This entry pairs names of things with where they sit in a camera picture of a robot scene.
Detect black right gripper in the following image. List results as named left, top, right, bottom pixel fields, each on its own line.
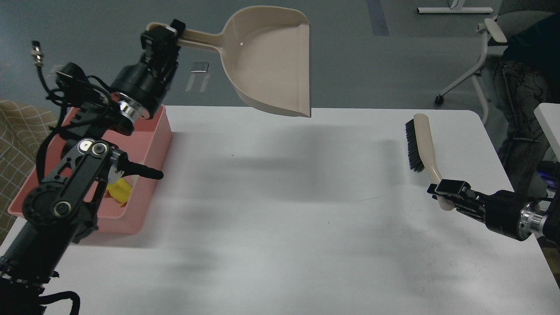
left=427, top=179, right=541, bottom=241

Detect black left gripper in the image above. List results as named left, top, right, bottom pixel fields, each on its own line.
left=109, top=19, right=186, bottom=119

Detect beige hand brush black bristles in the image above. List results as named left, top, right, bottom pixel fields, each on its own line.
left=405, top=113, right=443, bottom=185

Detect beige plastic dustpan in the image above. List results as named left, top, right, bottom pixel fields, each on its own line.
left=146, top=5, right=312, bottom=118

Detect yellow green sponge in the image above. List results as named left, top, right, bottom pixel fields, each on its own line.
left=105, top=178, right=133, bottom=207

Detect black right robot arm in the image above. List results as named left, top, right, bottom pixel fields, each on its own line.
left=427, top=160, right=560, bottom=247

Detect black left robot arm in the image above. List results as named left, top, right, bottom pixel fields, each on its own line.
left=1, top=20, right=186, bottom=315

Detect pink plastic bin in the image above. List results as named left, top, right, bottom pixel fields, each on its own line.
left=7, top=104, right=173, bottom=235

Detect beige checkered cloth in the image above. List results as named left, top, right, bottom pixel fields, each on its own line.
left=0, top=100, right=57, bottom=241

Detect white bar on floor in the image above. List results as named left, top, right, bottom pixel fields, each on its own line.
left=416, top=7, right=494, bottom=14

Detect white office chair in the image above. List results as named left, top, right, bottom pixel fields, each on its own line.
left=434, top=0, right=559, bottom=124

